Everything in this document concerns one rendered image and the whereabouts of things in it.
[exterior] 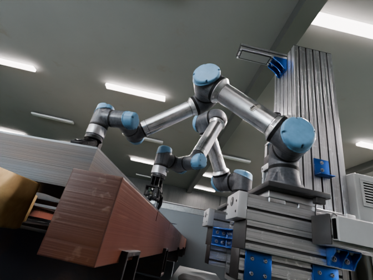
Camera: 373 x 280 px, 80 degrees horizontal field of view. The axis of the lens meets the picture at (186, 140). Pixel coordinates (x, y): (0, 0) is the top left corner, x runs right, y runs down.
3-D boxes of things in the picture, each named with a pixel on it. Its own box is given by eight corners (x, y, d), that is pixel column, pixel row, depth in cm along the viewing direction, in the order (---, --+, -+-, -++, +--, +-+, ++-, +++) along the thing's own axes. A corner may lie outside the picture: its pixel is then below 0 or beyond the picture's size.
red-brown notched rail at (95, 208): (36, 254, 14) (73, 168, 17) (179, 246, 161) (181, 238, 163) (94, 268, 14) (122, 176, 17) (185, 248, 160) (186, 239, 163)
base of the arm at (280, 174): (291, 200, 93) (291, 177, 97) (314, 193, 79) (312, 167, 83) (256, 192, 93) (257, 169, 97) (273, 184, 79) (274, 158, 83)
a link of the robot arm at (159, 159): (176, 149, 115) (164, 143, 110) (172, 170, 110) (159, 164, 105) (166, 151, 120) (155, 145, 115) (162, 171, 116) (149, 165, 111)
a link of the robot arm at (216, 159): (232, 195, 138) (206, 110, 133) (212, 195, 148) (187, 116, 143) (241, 186, 147) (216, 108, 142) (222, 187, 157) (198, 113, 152)
